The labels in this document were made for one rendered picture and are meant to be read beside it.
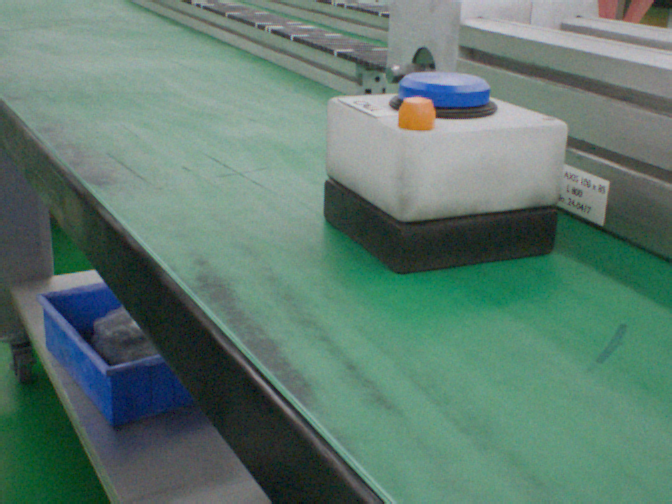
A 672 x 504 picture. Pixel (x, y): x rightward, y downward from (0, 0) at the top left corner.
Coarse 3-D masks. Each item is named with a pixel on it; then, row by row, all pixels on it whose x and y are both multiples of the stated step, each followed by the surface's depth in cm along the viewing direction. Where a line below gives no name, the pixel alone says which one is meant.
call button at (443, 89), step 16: (416, 80) 38; (432, 80) 38; (448, 80) 38; (464, 80) 38; (480, 80) 39; (400, 96) 39; (416, 96) 38; (432, 96) 37; (448, 96) 37; (464, 96) 37; (480, 96) 38
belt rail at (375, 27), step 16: (240, 0) 154; (256, 0) 147; (272, 0) 142; (288, 0) 134; (304, 0) 129; (304, 16) 130; (320, 16) 124; (336, 16) 121; (352, 16) 115; (368, 16) 111; (352, 32) 116; (368, 32) 111; (384, 32) 108
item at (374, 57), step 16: (192, 0) 114; (208, 0) 115; (224, 16) 101; (240, 16) 97; (256, 16) 98; (272, 16) 99; (272, 32) 87; (288, 32) 86; (304, 32) 86; (320, 32) 86; (320, 48) 77; (336, 48) 76; (352, 48) 76; (368, 48) 76; (384, 48) 76; (368, 64) 69; (384, 64) 68
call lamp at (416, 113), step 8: (408, 104) 35; (416, 104) 35; (424, 104) 35; (432, 104) 35; (400, 112) 35; (408, 112) 35; (416, 112) 35; (424, 112) 35; (432, 112) 35; (400, 120) 35; (408, 120) 35; (416, 120) 35; (424, 120) 35; (432, 120) 35; (408, 128) 35; (416, 128) 35; (424, 128) 35; (432, 128) 35
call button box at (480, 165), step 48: (384, 96) 42; (336, 144) 41; (384, 144) 36; (432, 144) 35; (480, 144) 36; (528, 144) 37; (336, 192) 41; (384, 192) 37; (432, 192) 36; (480, 192) 37; (528, 192) 38; (384, 240) 37; (432, 240) 37; (480, 240) 38; (528, 240) 39
